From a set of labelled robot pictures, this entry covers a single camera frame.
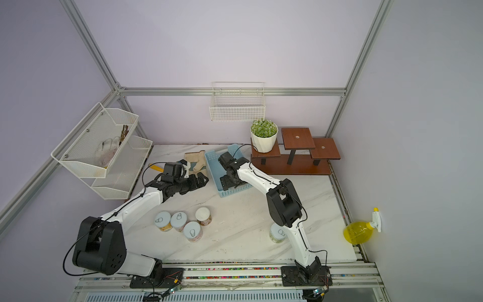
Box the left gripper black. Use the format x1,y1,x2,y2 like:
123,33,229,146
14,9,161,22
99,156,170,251
175,171,209,195

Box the light blue plastic basket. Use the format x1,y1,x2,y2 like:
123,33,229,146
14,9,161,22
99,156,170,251
204,143,254,199

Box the white lid can orange label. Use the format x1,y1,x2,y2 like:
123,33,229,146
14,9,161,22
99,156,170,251
195,207,212,226

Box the green label can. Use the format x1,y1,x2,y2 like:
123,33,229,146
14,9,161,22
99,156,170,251
269,223,287,244

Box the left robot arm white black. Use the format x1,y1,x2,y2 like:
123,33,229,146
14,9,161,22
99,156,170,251
66,172,209,280

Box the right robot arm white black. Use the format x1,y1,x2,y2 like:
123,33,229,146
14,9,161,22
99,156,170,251
218,152,332,286

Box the beige work gloves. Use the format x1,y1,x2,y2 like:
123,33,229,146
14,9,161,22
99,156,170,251
184,150,208,176

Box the pull-tab can middle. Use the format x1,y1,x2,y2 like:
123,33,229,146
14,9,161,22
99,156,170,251
171,211,188,232

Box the yellow plastic scoop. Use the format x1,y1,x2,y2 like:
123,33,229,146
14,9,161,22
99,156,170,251
148,164,164,172

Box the pull-tab can leftmost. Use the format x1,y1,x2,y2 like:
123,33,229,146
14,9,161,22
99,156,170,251
154,211,172,232

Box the white pot green succulent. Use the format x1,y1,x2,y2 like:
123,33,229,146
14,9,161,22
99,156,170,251
250,119,278,153

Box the brown wooden tiered stand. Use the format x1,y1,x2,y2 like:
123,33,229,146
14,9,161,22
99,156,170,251
251,127,341,176

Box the white mesh two-tier rack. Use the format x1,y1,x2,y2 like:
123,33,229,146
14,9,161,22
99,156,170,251
51,103,153,200

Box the yellow spray bottle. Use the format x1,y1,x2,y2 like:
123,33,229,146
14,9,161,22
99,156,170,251
343,208,382,245

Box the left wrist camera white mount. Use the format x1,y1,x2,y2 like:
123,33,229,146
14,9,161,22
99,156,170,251
178,159,191,178

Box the white wire wall basket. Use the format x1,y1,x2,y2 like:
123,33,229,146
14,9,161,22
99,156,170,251
210,82,266,122

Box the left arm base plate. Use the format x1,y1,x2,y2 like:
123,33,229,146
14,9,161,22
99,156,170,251
130,268,185,289

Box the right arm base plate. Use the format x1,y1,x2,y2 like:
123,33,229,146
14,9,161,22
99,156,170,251
280,266,333,287

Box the aluminium front rail frame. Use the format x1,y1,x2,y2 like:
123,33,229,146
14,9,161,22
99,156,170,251
70,262,390,301

